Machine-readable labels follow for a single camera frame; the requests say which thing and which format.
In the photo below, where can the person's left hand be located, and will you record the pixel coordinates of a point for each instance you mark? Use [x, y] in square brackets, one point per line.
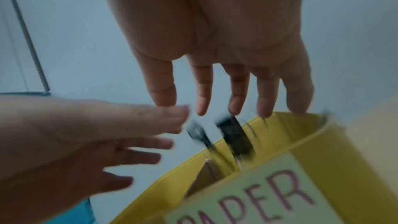
[62, 139]

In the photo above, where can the person's right hand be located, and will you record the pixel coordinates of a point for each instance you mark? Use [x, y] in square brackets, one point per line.
[217, 16]

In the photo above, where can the person's left forearm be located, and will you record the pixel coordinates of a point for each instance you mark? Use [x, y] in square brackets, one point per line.
[34, 205]

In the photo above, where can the teal blue object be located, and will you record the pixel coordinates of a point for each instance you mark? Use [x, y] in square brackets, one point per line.
[77, 212]

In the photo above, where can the thin metal rod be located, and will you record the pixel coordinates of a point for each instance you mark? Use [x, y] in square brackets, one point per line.
[28, 41]

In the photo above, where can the small black binder clip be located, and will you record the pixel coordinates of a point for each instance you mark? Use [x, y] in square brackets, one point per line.
[199, 133]

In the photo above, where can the large black binder clip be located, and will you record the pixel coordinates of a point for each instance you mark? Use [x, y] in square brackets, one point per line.
[235, 137]

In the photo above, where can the grey cardboard piece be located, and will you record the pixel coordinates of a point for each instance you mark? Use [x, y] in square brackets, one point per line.
[206, 175]

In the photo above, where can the white paper label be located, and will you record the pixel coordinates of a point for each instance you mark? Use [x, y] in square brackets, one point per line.
[248, 193]

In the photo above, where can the yellow bin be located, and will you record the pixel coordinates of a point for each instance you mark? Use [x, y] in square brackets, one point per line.
[342, 149]

